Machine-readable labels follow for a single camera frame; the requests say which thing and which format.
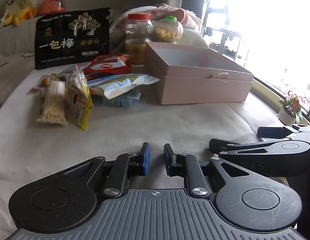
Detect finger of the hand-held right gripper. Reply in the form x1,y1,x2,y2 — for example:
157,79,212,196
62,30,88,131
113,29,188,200
209,139,283,159
258,126,303,140

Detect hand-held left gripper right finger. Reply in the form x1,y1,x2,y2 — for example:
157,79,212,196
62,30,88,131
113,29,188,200
164,144,248,199

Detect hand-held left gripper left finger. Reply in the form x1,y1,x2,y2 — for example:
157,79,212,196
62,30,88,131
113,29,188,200
62,142,150,198

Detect clear blue candy packet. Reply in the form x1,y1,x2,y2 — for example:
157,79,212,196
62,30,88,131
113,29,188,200
91,89,142,107

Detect pink cardboard box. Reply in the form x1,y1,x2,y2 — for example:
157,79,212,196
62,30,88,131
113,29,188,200
144,41,254,105

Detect blue white seaweed packet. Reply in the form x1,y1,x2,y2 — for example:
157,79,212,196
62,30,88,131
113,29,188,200
87,73,160,100

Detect yellow-edged snack packet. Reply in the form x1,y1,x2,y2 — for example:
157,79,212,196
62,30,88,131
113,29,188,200
64,80,93,131

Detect red snack packet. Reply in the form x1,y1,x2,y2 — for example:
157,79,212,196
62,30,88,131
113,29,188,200
84,54,133,75

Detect puffed rice bar packet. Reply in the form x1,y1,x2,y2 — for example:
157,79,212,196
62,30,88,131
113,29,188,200
36,79,68,126

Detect white pot with pink flowers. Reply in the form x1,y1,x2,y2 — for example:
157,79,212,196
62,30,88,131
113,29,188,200
278,90,304,125

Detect metal shoe rack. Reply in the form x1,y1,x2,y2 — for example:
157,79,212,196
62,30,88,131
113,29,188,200
202,26,248,63

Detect small orange snack packet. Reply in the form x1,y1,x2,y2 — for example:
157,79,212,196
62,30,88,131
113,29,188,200
27,73,66,94

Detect green-lid round candy jar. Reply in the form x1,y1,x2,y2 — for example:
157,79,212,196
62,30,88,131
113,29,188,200
153,15,183,44

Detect red-lid clear plastic jar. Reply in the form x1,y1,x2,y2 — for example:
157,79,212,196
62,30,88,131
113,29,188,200
124,13,154,65

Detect pink white blanket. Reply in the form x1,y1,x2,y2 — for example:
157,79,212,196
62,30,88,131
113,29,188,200
109,3,203,45

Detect black snack bag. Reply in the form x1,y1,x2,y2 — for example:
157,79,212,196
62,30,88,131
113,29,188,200
34,8,111,70

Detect orange toy helmet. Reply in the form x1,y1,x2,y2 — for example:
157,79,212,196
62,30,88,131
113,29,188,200
40,0,66,15

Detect yellow plush toy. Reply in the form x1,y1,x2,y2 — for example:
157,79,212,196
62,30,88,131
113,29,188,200
2,5,38,27

